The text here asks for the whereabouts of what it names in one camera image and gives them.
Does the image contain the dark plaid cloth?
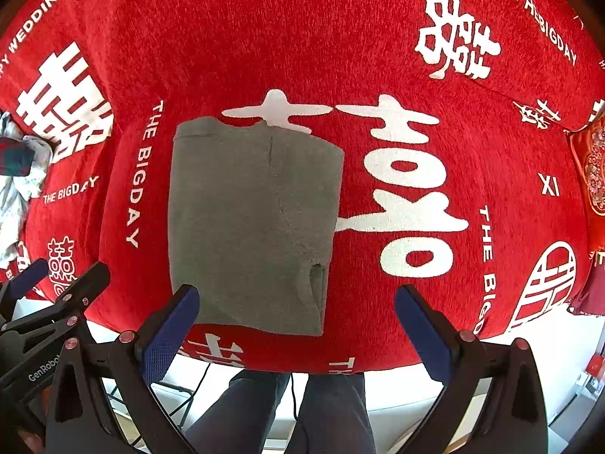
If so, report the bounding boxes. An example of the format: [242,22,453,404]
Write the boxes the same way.
[0,136,35,178]

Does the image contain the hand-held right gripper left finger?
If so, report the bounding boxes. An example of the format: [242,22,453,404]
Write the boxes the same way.
[45,285,202,454]

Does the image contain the person's grey trousers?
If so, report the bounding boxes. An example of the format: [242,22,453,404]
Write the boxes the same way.
[183,370,377,454]

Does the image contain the grey sweater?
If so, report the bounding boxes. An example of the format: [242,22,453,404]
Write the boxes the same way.
[168,117,345,337]

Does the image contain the red printed blanket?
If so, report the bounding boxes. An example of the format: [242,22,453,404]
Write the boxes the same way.
[0,0,605,374]

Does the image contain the black cable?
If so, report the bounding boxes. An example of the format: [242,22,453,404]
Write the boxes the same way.
[168,363,213,431]

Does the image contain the red embroidered cushion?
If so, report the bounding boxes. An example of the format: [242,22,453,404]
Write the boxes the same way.
[566,113,605,317]

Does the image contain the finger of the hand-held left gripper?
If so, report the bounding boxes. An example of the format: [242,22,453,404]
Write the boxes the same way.
[0,261,112,341]
[0,258,50,320]

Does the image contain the white floral cloth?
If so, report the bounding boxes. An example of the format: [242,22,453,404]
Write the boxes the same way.
[0,111,53,266]

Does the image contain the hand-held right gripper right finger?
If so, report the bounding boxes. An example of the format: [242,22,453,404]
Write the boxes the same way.
[394,285,551,454]

